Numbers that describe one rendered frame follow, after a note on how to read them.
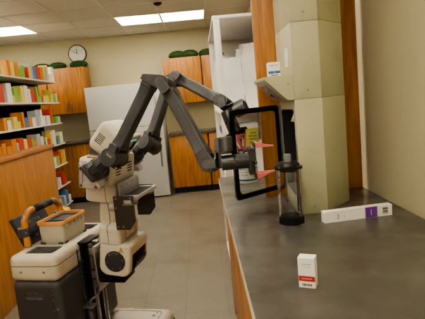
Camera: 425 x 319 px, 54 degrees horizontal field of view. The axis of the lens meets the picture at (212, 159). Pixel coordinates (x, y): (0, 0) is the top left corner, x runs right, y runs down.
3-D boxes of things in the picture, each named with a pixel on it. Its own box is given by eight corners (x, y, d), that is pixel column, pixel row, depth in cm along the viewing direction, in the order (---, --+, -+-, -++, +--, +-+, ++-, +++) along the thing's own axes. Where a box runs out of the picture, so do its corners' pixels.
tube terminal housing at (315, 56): (336, 192, 207) (327, 30, 196) (362, 208, 175) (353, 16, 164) (286, 197, 206) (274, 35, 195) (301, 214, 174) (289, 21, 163)
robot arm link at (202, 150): (164, 87, 178) (152, 81, 168) (174, 78, 177) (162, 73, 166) (212, 175, 169) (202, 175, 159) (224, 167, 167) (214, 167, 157)
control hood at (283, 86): (279, 100, 200) (277, 78, 198) (294, 99, 168) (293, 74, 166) (255, 102, 199) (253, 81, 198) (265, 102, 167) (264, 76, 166)
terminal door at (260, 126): (283, 187, 204) (277, 104, 198) (236, 201, 185) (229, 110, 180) (282, 187, 205) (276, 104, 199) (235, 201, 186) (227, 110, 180)
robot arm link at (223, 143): (210, 169, 169) (202, 169, 161) (207, 141, 169) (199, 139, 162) (238, 166, 164) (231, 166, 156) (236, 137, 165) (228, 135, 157)
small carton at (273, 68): (279, 76, 178) (277, 62, 178) (280, 76, 173) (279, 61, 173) (267, 78, 179) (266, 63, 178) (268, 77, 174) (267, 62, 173)
